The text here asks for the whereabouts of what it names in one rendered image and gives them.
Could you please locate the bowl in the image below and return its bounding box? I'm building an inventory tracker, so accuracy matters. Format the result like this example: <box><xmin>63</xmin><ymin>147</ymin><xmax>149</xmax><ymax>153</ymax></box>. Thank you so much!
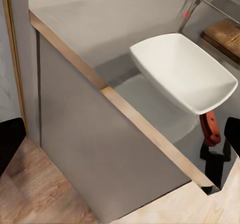
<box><xmin>130</xmin><ymin>33</ymin><xmax>239</xmax><ymax>116</ymax></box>

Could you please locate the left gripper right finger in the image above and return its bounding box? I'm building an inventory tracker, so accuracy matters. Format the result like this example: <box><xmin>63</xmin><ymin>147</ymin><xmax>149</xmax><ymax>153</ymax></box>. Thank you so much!
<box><xmin>224</xmin><ymin>117</ymin><xmax>240</xmax><ymax>155</ymax></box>

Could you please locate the parer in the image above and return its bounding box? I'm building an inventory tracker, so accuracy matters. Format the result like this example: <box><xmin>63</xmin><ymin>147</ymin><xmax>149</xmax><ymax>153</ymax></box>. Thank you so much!
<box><xmin>203</xmin><ymin>110</ymin><xmax>221</xmax><ymax>144</ymax></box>

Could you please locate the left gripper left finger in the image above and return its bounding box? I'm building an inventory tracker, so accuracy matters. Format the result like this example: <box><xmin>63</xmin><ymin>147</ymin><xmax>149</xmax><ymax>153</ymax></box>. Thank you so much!
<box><xmin>0</xmin><ymin>117</ymin><xmax>27</xmax><ymax>177</ymax></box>

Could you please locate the cutting board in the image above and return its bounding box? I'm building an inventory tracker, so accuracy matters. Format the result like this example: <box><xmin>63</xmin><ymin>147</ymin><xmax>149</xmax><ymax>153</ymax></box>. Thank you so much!
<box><xmin>200</xmin><ymin>18</ymin><xmax>240</xmax><ymax>63</ymax></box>

